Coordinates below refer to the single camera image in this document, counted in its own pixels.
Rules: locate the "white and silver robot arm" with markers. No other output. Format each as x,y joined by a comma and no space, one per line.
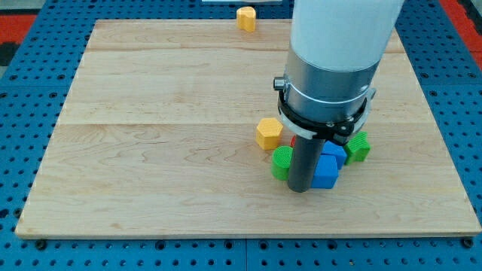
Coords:
334,50

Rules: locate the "green star block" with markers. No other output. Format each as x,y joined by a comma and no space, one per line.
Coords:
357,149

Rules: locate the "yellow heart block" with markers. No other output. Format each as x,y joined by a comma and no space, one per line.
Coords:
246,18

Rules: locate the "yellow hexagon block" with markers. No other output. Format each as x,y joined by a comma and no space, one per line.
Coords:
268,133

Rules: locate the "green cylinder block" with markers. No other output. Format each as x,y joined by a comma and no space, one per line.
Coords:
281,162

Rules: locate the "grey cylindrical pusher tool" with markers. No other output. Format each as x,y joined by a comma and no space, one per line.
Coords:
304,160

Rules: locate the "wooden board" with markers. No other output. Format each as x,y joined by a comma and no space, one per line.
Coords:
156,140

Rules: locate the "blue block behind pusher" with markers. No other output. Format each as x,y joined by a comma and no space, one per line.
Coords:
331,149

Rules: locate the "blue pentagon block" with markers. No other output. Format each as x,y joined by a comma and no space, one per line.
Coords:
326,173

